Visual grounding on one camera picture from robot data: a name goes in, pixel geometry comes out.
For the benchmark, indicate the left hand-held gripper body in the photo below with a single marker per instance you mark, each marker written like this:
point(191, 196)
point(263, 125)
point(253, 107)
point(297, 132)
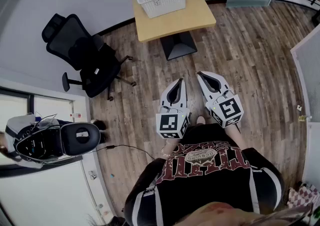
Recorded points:
point(167, 125)

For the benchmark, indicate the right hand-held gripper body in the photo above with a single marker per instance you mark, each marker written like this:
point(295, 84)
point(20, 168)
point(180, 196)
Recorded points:
point(227, 109)

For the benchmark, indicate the person's left forearm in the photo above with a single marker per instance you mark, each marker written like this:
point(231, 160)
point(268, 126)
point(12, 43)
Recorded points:
point(171, 146)

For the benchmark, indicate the small brass door fitting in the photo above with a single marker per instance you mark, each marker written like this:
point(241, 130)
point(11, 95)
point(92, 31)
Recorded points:
point(302, 118)

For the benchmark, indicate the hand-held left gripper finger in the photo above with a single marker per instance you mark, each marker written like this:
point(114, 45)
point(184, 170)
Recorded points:
point(184, 97)
point(164, 96)

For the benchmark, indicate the person's right forearm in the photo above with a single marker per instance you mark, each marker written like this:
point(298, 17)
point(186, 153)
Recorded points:
point(235, 136)

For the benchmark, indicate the black table base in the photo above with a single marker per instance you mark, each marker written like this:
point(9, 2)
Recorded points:
point(178, 45)

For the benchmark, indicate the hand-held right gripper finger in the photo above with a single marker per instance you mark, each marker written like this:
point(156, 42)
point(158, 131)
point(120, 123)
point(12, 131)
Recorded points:
point(206, 92)
point(223, 84)

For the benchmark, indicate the person's beige shoe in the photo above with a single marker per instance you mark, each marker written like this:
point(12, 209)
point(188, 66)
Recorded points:
point(200, 120)

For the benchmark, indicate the black mesh office chair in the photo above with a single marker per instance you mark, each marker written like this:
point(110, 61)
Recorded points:
point(75, 43)

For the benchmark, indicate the checkered cloth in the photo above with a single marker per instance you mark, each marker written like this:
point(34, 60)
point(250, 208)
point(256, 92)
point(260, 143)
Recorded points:
point(303, 195)

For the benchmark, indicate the light wooden table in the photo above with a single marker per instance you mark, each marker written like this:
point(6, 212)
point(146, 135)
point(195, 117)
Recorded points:
point(180, 23)

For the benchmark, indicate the person's black printed shirt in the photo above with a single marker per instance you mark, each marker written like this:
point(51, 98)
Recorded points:
point(207, 190)

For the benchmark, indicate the small red cap sill bottle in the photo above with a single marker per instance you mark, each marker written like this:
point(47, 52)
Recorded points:
point(75, 115)

